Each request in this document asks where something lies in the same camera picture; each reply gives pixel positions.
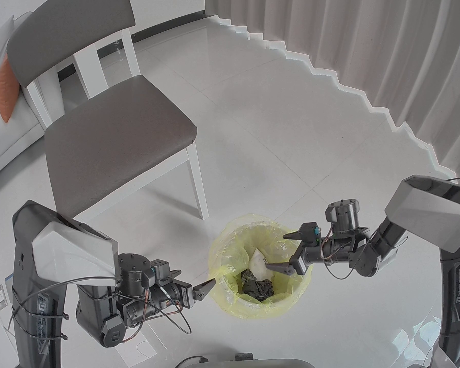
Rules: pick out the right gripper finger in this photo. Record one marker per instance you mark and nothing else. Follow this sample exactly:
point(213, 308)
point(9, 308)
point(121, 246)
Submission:
point(296, 236)
point(281, 268)

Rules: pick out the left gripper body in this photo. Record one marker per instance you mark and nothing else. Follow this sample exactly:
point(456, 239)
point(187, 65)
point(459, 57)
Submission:
point(180, 295)

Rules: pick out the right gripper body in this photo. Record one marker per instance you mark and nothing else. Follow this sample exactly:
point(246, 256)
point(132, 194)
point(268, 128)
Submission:
point(310, 254)

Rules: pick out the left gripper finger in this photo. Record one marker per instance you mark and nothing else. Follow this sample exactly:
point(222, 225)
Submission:
point(203, 289)

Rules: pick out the black plastic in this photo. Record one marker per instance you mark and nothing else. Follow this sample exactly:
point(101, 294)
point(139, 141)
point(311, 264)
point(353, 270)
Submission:
point(258, 286)

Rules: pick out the yellow plastic bag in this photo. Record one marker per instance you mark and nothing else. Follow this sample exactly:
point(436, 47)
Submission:
point(222, 251)

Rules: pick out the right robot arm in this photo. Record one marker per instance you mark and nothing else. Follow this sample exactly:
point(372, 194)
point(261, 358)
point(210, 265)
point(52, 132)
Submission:
point(425, 213)

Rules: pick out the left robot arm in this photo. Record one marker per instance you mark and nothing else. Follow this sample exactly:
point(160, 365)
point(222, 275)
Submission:
point(73, 251)

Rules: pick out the white trash bin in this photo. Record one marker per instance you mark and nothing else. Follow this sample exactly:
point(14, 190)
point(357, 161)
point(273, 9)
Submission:
point(287, 295)

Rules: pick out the crumpled white paper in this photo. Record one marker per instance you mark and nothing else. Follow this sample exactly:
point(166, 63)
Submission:
point(258, 265)

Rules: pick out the grey and white chair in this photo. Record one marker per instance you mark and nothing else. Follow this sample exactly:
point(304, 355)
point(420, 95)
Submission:
point(119, 128)

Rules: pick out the white curtain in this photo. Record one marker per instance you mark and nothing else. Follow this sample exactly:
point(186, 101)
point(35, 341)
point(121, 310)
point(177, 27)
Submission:
point(368, 33)

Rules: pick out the white sofa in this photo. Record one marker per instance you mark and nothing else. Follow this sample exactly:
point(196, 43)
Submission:
point(4, 148)

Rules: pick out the orange cushion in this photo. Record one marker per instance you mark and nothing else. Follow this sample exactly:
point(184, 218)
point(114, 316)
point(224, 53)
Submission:
point(7, 94)

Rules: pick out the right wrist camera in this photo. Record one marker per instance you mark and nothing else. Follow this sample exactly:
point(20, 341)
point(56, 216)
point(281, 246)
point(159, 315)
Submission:
point(308, 233)

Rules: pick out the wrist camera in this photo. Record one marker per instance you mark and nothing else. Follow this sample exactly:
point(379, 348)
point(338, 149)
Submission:
point(308, 233)
point(161, 272)

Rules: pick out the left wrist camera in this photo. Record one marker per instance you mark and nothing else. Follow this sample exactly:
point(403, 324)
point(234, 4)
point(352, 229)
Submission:
point(161, 272)

